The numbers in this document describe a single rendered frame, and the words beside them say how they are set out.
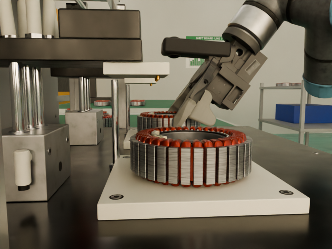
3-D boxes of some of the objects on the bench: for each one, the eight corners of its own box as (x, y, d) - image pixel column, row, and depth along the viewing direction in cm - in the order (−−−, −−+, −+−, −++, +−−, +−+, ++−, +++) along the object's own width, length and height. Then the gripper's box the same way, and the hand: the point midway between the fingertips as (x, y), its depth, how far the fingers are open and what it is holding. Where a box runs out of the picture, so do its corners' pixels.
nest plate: (240, 162, 35) (240, 152, 35) (309, 214, 21) (310, 197, 20) (117, 164, 34) (117, 154, 34) (97, 221, 20) (96, 203, 19)
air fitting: (34, 186, 23) (32, 148, 22) (28, 191, 22) (26, 151, 21) (20, 186, 23) (17, 148, 22) (13, 191, 21) (10, 152, 21)
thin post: (132, 135, 58) (132, 84, 57) (132, 136, 56) (131, 84, 55) (124, 135, 58) (123, 84, 56) (124, 136, 56) (123, 84, 55)
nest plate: (201, 133, 59) (201, 127, 59) (221, 147, 45) (221, 140, 44) (128, 134, 58) (128, 128, 58) (123, 149, 43) (123, 141, 43)
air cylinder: (71, 174, 30) (69, 122, 30) (48, 201, 23) (45, 133, 22) (22, 175, 30) (19, 123, 29) (-19, 203, 23) (-24, 133, 22)
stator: (194, 129, 57) (194, 110, 57) (206, 138, 46) (207, 115, 46) (138, 129, 56) (138, 110, 56) (136, 139, 45) (136, 115, 45)
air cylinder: (103, 138, 54) (103, 108, 54) (97, 145, 47) (96, 111, 46) (76, 138, 54) (75, 108, 53) (65, 145, 46) (64, 111, 46)
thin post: (124, 166, 34) (122, 80, 33) (123, 170, 32) (121, 79, 31) (110, 166, 34) (108, 79, 32) (108, 170, 32) (106, 79, 31)
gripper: (293, 49, 41) (210, 160, 42) (245, 63, 61) (188, 138, 62) (247, 11, 40) (163, 126, 41) (213, 37, 60) (156, 114, 61)
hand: (165, 124), depth 51 cm, fingers open, 14 cm apart
